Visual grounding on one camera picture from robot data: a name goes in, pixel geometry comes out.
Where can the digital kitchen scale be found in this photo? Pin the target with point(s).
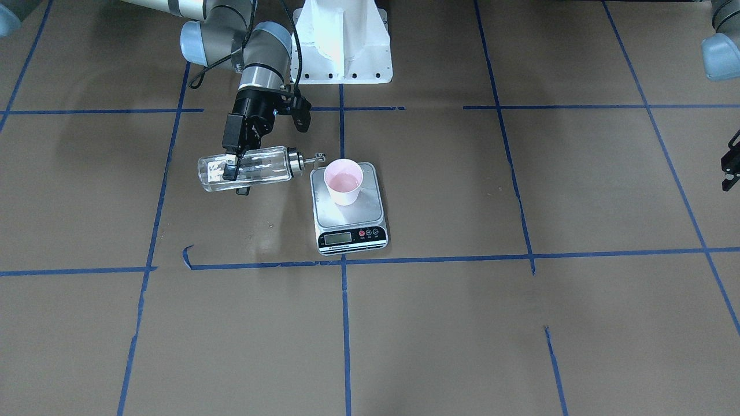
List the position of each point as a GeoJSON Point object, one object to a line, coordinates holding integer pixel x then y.
{"type": "Point", "coordinates": [358, 227]}

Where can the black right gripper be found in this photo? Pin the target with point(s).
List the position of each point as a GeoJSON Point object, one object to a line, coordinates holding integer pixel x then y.
{"type": "Point", "coordinates": [252, 111]}

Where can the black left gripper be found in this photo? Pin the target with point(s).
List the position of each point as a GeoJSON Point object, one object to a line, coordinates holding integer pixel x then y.
{"type": "Point", "coordinates": [731, 166]}

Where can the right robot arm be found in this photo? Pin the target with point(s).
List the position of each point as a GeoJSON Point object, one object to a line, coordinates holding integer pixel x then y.
{"type": "Point", "coordinates": [224, 34]}

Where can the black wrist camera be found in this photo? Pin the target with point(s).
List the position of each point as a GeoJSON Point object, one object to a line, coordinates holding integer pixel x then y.
{"type": "Point", "coordinates": [298, 108]}

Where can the pink paper cup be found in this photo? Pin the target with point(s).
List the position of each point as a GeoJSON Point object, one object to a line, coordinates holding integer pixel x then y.
{"type": "Point", "coordinates": [343, 179]}

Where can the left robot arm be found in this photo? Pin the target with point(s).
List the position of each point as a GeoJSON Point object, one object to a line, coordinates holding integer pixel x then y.
{"type": "Point", "coordinates": [720, 55]}

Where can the glass sauce bottle steel cap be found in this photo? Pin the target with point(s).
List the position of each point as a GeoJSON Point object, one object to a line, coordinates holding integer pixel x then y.
{"type": "Point", "coordinates": [258, 167]}

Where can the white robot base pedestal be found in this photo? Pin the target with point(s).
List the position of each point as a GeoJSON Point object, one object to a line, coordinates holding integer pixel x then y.
{"type": "Point", "coordinates": [341, 42]}

